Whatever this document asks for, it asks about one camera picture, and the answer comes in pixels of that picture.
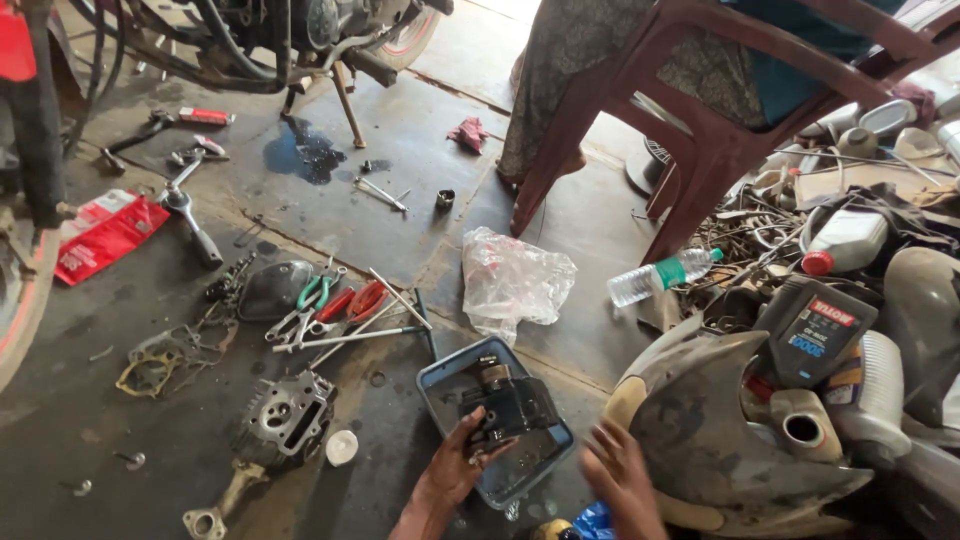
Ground person's left hand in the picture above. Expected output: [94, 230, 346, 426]
[417, 405, 519, 513]

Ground person's right hand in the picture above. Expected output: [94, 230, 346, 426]
[579, 418, 664, 540]

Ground black engine cylinder block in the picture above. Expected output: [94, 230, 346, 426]
[458, 363, 561, 460]

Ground blue-grey plastic tray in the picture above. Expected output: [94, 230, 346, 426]
[416, 335, 578, 512]

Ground blue plastic bag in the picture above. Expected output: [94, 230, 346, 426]
[568, 500, 618, 540]

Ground grey motorcycle fairing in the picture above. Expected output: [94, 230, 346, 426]
[603, 313, 876, 539]

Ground clear plastic water bottle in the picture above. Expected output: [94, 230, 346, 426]
[606, 246, 726, 309]

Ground clear plastic bag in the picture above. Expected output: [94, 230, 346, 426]
[460, 225, 579, 347]

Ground beige open oil jug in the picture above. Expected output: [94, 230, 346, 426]
[768, 387, 846, 465]

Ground grey engine oil bottle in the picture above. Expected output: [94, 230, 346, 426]
[751, 274, 880, 390]

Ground white round cap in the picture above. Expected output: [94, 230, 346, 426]
[324, 429, 360, 468]

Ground white ribbed oil jug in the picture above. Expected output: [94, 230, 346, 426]
[823, 330, 914, 460]

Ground long metal screwdriver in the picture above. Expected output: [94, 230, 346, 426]
[271, 324, 426, 354]

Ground white fan guard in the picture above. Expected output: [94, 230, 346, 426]
[624, 136, 678, 198]

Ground grey engine cylinder head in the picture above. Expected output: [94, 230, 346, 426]
[231, 369, 337, 475]

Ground white bottle red cap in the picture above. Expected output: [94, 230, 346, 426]
[800, 209, 891, 278]

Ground maroon plastic chair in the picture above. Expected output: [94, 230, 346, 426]
[509, 0, 960, 265]

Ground grey motorcycle fender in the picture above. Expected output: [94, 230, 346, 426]
[880, 246, 960, 430]

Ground metal spanner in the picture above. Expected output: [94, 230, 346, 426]
[353, 175, 412, 214]

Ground red rag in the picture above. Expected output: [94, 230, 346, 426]
[447, 115, 491, 156]

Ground black engine cover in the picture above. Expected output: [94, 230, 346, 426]
[237, 259, 315, 324]

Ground heap of scrap parts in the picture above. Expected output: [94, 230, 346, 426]
[636, 81, 960, 340]

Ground metal intake manifold pipe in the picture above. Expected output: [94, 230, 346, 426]
[182, 459, 269, 540]

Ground worn engine gasket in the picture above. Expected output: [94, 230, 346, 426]
[114, 303, 240, 399]

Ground metal ratchet wrench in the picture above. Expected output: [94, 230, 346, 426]
[154, 153, 225, 270]

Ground small red white box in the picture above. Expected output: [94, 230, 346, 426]
[177, 106, 237, 127]

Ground red sachet packet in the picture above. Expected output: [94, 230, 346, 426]
[54, 188, 172, 288]

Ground black motorcycle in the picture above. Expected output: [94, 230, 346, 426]
[66, 0, 456, 151]

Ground black hand tool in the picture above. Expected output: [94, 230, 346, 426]
[99, 109, 176, 176]

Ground red motorcycle front wheel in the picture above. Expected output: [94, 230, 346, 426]
[0, 0, 79, 393]

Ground black T-handle wrench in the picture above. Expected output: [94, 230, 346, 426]
[366, 267, 441, 363]

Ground red-handled pliers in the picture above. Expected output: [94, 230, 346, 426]
[295, 279, 389, 351]

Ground green-handled pliers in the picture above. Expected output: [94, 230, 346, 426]
[264, 265, 349, 344]

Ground black timing chain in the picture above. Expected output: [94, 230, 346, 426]
[203, 252, 258, 306]

